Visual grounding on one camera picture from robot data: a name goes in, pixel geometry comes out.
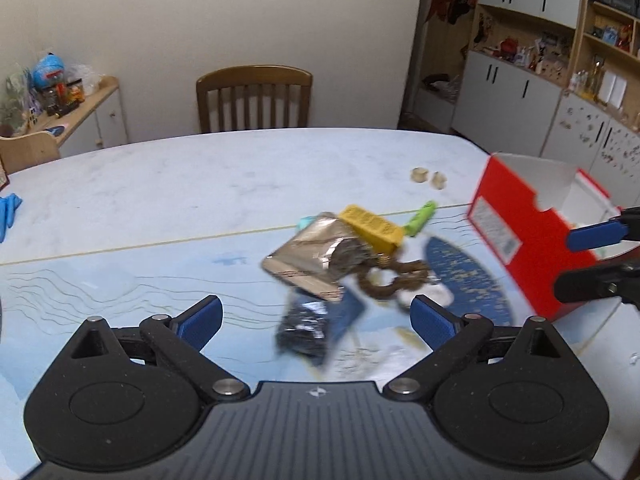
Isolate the white plush toy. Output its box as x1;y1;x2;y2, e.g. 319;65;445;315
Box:
395;283;454;311

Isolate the small yellow box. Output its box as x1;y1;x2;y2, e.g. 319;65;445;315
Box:
338;205;405;256

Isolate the small wooden child chair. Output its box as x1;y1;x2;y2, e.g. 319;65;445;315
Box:
0;131;61;174

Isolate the red white cardboard box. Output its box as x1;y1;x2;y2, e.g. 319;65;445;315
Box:
468;153;637;321

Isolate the wooden chair behind table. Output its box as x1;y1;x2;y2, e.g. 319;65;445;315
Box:
195;64;314;133

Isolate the round wooden disc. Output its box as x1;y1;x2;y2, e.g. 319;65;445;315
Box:
431;171;447;190
410;167;430;183

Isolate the brown braided rope ring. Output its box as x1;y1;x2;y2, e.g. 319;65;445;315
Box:
354;253;433;302

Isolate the blue globe toy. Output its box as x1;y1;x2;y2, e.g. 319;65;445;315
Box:
32;52;65;91

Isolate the white wall cabinet unit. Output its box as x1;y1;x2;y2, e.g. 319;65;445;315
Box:
408;0;639;207

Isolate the white orange plastic bag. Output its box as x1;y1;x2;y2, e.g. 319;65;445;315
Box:
274;288;366;366

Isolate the silver foil bag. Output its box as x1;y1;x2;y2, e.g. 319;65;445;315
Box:
262;212;373;304

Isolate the white wood sideboard cabinet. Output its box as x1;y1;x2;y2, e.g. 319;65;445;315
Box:
27;76;129;157

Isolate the green cylindrical tube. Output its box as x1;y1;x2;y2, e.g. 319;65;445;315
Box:
404;200;438;237

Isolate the blue cloth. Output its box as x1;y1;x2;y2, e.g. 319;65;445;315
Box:
0;193;23;243

